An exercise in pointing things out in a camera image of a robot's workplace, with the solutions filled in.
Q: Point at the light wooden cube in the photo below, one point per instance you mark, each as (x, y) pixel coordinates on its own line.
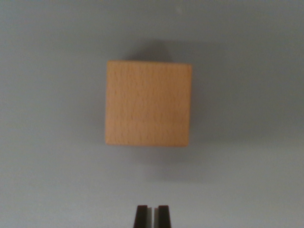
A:
(148, 103)

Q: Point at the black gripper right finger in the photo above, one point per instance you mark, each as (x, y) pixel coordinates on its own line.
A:
(164, 217)

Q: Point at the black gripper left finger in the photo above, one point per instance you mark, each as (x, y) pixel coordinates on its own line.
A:
(141, 217)

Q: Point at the white plastic tray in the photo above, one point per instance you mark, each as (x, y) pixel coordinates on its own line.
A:
(47, 118)

